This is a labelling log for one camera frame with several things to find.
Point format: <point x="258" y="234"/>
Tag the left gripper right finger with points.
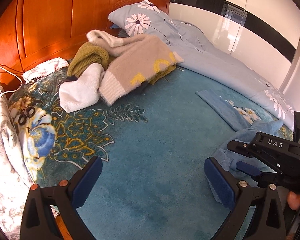
<point x="267" y="221"/>

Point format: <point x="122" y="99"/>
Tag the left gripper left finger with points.
<point x="38" y="221"/>

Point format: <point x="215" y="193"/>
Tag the blue sweater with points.
<point x="244" y="132"/>

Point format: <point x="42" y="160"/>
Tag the person right hand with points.
<point x="293" y="200"/>

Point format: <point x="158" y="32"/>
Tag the light blue floral duvet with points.
<point x="200" y="56"/>

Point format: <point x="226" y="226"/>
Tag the white fleece garment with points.
<point x="82" y="93"/>

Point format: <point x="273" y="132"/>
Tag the teal floral bed blanket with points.
<point x="153" y="143"/>

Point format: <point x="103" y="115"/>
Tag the white black glossy wardrobe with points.
<point x="263" y="34"/>

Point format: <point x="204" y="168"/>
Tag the olive green knit sweater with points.
<point x="85" y="56"/>

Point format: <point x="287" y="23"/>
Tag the beige fuzzy sweater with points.
<point x="137" y="59"/>

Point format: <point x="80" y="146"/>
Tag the orange wooden headboard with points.
<point x="34" y="31"/>

